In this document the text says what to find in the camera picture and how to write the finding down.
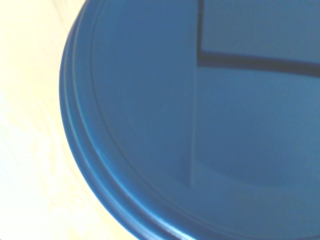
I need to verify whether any blue plastic plate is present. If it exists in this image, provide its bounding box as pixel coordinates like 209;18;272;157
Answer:
58;0;320;240

